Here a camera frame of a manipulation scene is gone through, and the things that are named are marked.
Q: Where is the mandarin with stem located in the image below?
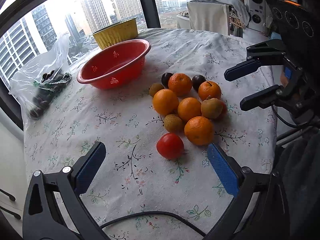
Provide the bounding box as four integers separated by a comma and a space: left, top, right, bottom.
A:
198, 81, 222, 101

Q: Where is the dark plum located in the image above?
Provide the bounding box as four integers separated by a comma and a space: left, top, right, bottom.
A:
192, 75, 206, 92
161, 73, 173, 88

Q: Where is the green-brown small fruit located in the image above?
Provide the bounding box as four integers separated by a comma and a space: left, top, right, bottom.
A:
201, 98, 223, 119

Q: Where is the bumpy mandarin orange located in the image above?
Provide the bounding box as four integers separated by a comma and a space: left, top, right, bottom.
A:
168, 73, 193, 96

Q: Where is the small mandarin orange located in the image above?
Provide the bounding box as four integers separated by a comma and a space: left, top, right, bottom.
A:
177, 97, 202, 122

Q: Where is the large smooth orange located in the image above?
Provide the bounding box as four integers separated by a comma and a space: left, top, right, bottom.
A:
152, 89, 179, 116

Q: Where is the red tomato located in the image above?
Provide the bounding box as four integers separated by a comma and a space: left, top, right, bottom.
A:
156, 133, 184, 160
218, 100, 228, 120

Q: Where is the brown longan fruit back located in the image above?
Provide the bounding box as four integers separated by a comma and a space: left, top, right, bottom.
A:
149, 83, 164, 97

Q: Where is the clothes drying rack with laundry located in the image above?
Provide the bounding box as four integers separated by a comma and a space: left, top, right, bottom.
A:
176, 0, 251, 37

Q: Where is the floral white tablecloth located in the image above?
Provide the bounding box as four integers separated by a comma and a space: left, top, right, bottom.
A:
24, 29, 277, 232

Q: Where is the yellow foil container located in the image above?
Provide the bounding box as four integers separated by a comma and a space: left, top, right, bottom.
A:
93, 18, 138, 50

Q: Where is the red plastic colander bowl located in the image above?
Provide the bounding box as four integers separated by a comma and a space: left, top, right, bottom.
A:
76, 39, 151, 89

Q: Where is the clear plastic bag of fruit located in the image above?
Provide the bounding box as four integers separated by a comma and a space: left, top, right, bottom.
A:
9, 33, 72, 119

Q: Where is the black cabinet handle right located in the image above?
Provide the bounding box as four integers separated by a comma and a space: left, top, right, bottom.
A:
0, 206, 21, 220

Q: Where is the black cabinet handle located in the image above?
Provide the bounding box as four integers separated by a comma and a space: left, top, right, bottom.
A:
0, 206, 21, 220
0, 189, 16, 202

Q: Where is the black cabinet handle left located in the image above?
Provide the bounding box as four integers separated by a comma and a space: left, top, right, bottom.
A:
0, 189, 16, 202

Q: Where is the black cable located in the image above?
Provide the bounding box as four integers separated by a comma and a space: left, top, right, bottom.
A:
100, 211, 207, 238

